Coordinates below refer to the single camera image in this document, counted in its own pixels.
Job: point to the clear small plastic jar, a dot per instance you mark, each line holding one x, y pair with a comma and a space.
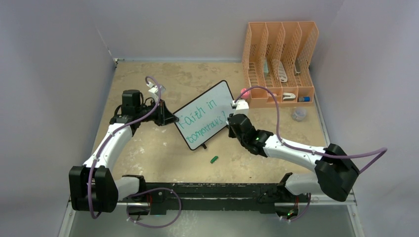
299, 114

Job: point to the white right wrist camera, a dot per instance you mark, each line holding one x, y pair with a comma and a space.
240, 107

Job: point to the peach plastic file organizer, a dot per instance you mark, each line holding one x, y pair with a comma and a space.
276, 60

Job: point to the white long tool in organizer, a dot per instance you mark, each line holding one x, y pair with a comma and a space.
282, 75

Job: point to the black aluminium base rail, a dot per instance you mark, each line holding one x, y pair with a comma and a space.
266, 198

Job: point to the white whiteboard black frame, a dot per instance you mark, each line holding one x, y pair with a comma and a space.
205, 116

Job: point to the white stapler in organizer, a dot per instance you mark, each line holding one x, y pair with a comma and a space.
287, 96

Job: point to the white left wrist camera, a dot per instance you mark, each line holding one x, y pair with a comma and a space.
154, 90

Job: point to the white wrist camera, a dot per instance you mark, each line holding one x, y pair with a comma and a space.
240, 107
154, 90

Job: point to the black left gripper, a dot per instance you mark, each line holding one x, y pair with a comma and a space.
163, 116

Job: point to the green marker cap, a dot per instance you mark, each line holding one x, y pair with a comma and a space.
213, 159

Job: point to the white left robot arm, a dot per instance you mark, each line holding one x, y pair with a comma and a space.
92, 186

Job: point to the grey tool in organizer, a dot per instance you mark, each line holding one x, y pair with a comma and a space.
297, 68

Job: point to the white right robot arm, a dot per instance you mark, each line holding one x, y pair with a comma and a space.
329, 175

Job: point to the blue capped item in organizer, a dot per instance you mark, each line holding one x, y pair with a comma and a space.
304, 99

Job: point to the pink cartoon bottle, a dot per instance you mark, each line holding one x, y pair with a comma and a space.
245, 94

